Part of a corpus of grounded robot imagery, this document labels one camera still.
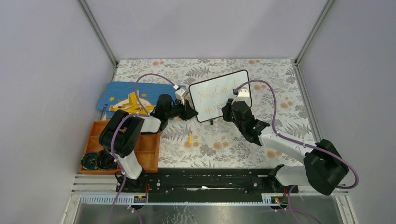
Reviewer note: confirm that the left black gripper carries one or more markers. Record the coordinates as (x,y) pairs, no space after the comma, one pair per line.
(187,112)

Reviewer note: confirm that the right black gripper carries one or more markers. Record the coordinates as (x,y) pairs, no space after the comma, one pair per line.
(226,109)

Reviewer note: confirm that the black framed whiteboard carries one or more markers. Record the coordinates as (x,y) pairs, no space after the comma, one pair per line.
(209,96)

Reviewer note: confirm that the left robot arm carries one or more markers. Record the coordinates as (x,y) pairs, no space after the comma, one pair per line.
(121,134)

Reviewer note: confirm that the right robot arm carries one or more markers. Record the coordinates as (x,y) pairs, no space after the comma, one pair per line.
(321,165)

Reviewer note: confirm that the wooden compartment tray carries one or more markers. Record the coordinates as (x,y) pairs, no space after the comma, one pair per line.
(146,150)

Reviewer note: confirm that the blue pikachu cloth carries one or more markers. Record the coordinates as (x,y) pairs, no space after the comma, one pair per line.
(138,99)

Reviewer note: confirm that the dark round object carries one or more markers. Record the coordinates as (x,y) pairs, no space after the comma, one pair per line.
(105,160)
(89,161)

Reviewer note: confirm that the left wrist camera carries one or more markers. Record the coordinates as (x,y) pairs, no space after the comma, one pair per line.
(181,93)

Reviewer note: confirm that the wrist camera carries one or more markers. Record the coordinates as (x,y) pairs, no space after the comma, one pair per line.
(181,93)
(242,94)

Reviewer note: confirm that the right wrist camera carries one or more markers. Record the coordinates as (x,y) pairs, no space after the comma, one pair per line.
(242,94)

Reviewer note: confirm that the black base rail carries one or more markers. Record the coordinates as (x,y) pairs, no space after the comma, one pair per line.
(205,185)

